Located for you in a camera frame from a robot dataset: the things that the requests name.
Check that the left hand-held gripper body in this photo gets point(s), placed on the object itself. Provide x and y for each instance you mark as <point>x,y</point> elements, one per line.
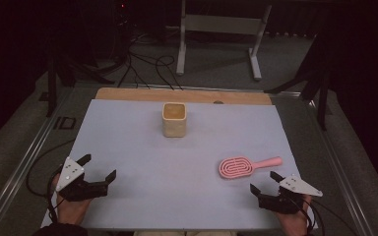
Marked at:
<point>69,174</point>

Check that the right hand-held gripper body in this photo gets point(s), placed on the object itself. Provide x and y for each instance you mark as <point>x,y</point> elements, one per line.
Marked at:
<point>300,187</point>

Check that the pink hairbrush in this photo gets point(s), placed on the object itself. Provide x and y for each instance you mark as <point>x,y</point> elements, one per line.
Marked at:
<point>236,167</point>

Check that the beige square cup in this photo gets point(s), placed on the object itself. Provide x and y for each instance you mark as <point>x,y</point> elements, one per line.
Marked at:
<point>174,128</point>

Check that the person's left hand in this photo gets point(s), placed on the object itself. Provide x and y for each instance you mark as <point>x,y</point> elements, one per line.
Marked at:
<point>69,209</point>

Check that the person's right hand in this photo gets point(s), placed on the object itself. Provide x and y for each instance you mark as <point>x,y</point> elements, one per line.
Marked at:
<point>293,224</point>

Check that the white table mat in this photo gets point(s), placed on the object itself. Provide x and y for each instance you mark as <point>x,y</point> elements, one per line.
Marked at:
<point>177,180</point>

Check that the black tripod stand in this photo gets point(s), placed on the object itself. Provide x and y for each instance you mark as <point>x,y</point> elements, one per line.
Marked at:
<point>322,105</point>
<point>50,91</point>

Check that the white metal stand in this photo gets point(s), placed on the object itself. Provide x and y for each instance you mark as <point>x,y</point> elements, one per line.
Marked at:
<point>223,24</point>

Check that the aluminium floor rail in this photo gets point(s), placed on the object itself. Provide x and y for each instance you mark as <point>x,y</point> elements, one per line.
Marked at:
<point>23,167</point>
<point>341,170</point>

